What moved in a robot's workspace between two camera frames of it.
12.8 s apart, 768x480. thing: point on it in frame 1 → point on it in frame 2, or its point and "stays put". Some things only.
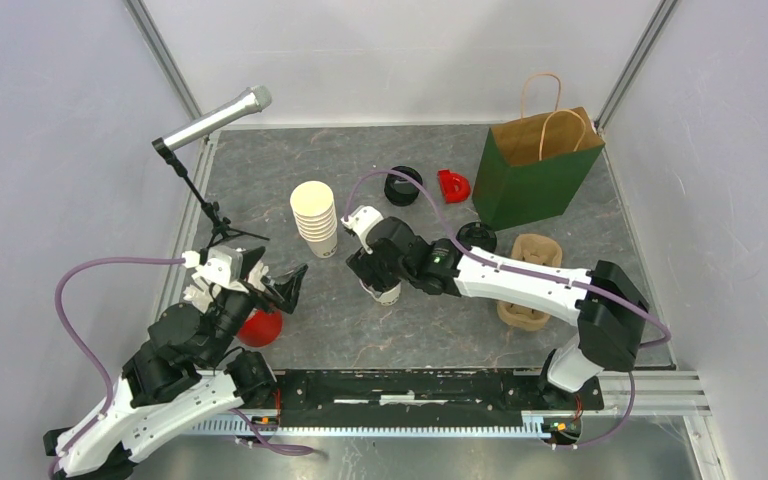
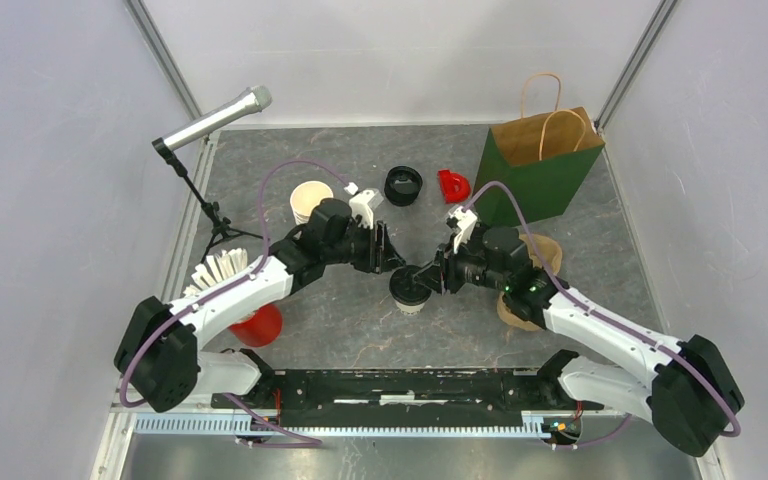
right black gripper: (365, 264) → (450, 262)
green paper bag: (533, 169) stays put
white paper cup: (386, 298) → (410, 309)
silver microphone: (250, 102) stays put
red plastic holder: (455, 187) stays put
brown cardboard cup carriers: (523, 316) stays put
